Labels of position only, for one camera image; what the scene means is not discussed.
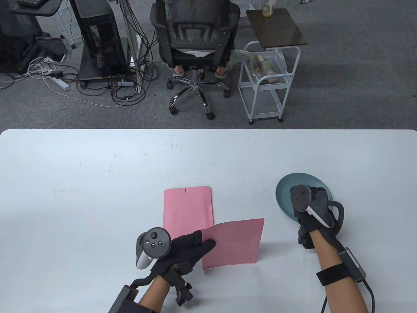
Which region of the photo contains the black mesh office chair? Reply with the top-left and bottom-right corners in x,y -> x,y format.
151,0 -> 242,120

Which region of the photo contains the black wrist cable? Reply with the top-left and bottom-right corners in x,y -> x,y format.
321,280 -> 375,313

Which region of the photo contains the black computer tower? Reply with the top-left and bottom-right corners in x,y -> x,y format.
69,0 -> 129,79

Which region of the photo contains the person's right hand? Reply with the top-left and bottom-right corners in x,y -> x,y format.
294,186 -> 338,233

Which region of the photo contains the bundle of black cables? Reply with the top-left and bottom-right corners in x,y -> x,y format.
77,0 -> 160,108

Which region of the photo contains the tangle of white cables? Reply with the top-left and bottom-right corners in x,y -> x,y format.
28,57 -> 128,107

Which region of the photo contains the person's left hand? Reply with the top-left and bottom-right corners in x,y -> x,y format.
132,229 -> 216,287

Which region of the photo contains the brown side table top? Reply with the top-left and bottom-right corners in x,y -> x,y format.
246,8 -> 308,51

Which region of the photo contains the person's left forearm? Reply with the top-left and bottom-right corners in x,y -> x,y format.
137,276 -> 173,313

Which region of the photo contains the black rolling stand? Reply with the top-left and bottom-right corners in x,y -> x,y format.
78,37 -> 131,88

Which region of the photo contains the pink paper sheet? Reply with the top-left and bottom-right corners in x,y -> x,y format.
163,186 -> 214,240
202,218 -> 265,270

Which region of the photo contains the white power strip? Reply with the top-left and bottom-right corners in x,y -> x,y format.
49,76 -> 70,91

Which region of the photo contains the white rolling cart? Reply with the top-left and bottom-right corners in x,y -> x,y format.
238,41 -> 301,125

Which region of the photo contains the black electronics box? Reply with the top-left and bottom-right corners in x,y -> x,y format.
339,247 -> 368,283
108,284 -> 140,313

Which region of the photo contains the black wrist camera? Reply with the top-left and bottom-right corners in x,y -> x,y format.
297,233 -> 316,250
169,267 -> 194,307

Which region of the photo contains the wooden handled tool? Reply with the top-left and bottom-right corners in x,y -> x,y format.
257,55 -> 277,77

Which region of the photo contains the person's right forearm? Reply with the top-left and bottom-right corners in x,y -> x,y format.
308,230 -> 368,313

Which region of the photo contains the white metal stand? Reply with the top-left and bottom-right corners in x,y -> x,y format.
119,0 -> 145,95

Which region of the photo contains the black desk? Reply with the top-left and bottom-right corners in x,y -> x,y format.
10,0 -> 64,17

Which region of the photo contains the dark grey handheld controller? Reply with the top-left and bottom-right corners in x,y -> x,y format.
135,227 -> 172,270
290,184 -> 345,234

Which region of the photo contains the teal round plate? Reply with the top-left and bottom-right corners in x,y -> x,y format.
275,173 -> 333,224

